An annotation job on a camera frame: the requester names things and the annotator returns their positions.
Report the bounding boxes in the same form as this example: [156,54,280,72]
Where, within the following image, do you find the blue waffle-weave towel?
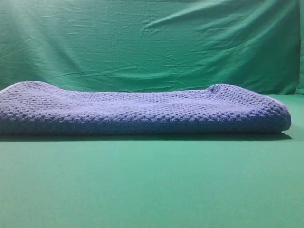
[0,81,291,135]

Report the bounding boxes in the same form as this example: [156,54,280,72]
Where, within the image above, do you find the green backdrop cloth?
[0,0,304,94]

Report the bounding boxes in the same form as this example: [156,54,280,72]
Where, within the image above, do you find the green table cloth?
[0,95,304,228]

